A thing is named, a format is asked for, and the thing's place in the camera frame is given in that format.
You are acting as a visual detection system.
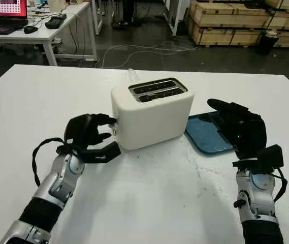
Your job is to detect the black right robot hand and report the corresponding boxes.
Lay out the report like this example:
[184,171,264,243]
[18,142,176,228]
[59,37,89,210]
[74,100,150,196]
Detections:
[207,98,267,161]

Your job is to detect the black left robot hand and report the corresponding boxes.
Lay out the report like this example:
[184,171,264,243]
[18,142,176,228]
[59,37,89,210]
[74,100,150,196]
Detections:
[64,113,117,153]

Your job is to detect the cream white two-slot toaster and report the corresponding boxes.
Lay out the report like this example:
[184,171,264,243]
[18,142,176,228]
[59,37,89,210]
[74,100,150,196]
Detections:
[110,77,195,150]

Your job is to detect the blue plastic tray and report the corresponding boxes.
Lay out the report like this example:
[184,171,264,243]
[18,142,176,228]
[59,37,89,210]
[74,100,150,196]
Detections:
[184,111,236,155]

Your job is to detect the black trash bin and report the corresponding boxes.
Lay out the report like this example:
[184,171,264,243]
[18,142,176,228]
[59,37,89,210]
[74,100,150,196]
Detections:
[258,29,280,55]

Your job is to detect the white office desk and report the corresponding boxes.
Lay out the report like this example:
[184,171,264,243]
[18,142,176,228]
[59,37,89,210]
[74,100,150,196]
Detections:
[0,1,99,67]

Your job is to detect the stack of wooden crates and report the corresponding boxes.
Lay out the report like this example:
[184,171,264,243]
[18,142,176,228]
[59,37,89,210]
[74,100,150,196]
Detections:
[186,0,289,49]

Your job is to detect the black handheld controller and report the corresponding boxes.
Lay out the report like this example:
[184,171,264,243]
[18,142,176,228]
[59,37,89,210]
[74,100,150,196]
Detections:
[44,14,68,29]

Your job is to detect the black computer mouse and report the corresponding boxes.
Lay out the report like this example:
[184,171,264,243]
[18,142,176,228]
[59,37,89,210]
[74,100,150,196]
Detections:
[23,25,39,34]

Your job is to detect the standing person legs and shoes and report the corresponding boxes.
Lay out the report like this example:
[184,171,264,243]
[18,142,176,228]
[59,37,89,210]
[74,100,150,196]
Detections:
[112,0,144,28]

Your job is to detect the black laptop with red screen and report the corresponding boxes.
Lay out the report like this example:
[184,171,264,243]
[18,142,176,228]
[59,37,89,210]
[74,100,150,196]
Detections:
[0,0,29,35]

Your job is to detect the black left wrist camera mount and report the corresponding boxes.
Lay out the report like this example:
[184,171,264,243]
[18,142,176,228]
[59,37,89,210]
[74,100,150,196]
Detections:
[56,141,121,163]

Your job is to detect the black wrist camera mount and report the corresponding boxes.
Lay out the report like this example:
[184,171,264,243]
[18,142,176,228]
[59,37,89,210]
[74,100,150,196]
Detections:
[56,141,121,163]
[232,144,284,175]

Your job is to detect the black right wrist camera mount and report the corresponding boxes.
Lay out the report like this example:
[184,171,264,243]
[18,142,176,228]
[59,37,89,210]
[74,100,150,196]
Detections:
[232,144,284,175]

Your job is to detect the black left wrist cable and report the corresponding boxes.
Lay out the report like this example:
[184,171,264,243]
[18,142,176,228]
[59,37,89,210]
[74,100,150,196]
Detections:
[31,137,69,188]

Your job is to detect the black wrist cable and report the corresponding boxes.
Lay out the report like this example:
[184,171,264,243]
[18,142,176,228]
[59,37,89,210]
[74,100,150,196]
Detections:
[271,166,288,204]
[31,137,69,188]

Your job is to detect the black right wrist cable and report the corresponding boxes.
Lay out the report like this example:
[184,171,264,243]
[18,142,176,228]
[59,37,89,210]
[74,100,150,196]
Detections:
[271,166,288,204]

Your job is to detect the white desk frame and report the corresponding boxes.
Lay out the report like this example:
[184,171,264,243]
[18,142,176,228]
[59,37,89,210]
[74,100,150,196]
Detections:
[164,0,188,36]
[90,0,104,36]

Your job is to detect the white cable on floor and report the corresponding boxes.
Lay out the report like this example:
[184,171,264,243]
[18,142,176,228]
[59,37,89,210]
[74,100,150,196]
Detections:
[100,42,201,69]

